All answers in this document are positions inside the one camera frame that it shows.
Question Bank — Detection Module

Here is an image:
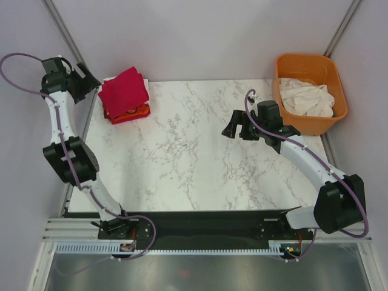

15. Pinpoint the aluminium corner post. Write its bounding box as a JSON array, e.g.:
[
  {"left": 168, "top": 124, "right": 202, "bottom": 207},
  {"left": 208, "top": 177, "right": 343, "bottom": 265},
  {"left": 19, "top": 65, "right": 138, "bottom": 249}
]
[
  {"left": 41, "top": 0, "right": 99, "bottom": 92},
  {"left": 323, "top": 0, "right": 364, "bottom": 58}
]

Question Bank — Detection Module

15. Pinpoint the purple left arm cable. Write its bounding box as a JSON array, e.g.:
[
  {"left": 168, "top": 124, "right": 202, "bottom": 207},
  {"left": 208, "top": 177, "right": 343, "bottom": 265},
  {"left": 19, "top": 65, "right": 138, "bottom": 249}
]
[{"left": 0, "top": 53, "right": 158, "bottom": 275}]

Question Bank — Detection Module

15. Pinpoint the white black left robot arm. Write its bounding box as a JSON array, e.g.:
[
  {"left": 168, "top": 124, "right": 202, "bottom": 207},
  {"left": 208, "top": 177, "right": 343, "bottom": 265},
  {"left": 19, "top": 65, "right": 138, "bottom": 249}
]
[{"left": 41, "top": 56, "right": 133, "bottom": 239}]

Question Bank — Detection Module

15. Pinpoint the red Coca-Cola folded shirt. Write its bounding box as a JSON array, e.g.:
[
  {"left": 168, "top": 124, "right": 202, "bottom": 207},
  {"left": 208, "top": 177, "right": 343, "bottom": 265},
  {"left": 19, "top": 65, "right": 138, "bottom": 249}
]
[{"left": 104, "top": 104, "right": 150, "bottom": 124}]

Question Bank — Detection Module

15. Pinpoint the orange plastic basket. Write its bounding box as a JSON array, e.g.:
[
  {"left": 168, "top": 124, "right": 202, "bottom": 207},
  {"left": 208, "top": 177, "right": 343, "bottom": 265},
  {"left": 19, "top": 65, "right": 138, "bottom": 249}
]
[{"left": 272, "top": 53, "right": 348, "bottom": 136}]

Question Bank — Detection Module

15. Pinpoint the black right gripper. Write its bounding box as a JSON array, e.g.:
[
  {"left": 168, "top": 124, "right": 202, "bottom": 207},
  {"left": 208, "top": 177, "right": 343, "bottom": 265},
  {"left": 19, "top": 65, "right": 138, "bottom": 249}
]
[{"left": 222, "top": 110, "right": 267, "bottom": 141}]

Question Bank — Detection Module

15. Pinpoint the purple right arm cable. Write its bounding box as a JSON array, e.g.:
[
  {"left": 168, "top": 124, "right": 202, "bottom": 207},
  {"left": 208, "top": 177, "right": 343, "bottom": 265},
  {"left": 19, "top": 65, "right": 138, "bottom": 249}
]
[{"left": 244, "top": 89, "right": 370, "bottom": 263}]

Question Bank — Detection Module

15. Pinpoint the white slotted cable duct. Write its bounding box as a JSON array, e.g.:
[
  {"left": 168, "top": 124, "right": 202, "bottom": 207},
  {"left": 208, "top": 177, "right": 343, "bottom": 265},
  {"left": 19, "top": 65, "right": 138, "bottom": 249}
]
[{"left": 55, "top": 242, "right": 301, "bottom": 256}]

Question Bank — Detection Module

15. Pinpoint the aluminium frame rail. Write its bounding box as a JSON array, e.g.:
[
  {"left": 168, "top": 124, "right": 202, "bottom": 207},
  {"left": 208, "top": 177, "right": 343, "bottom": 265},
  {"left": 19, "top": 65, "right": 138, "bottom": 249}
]
[{"left": 42, "top": 217, "right": 374, "bottom": 243}]

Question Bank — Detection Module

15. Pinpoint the right aluminium corner post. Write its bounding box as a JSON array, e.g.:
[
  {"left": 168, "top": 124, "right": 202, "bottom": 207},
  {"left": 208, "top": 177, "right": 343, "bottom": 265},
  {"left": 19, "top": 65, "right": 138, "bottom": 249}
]
[{"left": 323, "top": 0, "right": 364, "bottom": 58}]

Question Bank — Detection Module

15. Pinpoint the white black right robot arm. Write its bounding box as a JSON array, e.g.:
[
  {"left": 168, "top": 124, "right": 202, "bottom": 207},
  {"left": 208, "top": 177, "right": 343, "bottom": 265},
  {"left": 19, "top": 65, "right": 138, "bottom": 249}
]
[{"left": 222, "top": 101, "right": 369, "bottom": 239}]

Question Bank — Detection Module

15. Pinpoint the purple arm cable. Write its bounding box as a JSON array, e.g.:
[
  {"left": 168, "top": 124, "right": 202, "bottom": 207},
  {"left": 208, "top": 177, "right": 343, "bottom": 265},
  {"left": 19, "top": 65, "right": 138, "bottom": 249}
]
[
  {"left": 0, "top": 53, "right": 158, "bottom": 275},
  {"left": 244, "top": 89, "right": 370, "bottom": 263}
]

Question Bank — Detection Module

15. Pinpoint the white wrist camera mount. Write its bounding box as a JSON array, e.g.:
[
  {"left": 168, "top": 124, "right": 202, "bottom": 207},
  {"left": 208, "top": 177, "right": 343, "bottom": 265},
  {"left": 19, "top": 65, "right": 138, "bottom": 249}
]
[{"left": 248, "top": 95, "right": 266, "bottom": 108}]

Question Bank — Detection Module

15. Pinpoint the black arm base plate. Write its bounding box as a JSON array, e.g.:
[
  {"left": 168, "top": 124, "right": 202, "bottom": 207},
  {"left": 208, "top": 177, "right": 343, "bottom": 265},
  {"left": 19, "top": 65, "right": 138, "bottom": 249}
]
[{"left": 99, "top": 209, "right": 313, "bottom": 251}]

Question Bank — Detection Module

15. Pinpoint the crimson red t-shirt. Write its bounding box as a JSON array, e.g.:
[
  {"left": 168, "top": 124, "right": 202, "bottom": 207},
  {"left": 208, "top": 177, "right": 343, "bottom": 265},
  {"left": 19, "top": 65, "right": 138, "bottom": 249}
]
[{"left": 98, "top": 67, "right": 149, "bottom": 118}]

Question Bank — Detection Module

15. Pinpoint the left aluminium corner post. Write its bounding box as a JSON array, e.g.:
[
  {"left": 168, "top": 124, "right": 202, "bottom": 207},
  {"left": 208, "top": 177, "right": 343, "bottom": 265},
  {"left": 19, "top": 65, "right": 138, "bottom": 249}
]
[{"left": 41, "top": 0, "right": 99, "bottom": 92}]

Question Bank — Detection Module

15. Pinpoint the white crumpled cloth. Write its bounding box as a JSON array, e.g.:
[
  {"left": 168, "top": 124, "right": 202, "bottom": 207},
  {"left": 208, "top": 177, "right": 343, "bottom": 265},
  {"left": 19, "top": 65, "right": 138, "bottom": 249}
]
[{"left": 279, "top": 78, "right": 335, "bottom": 118}]

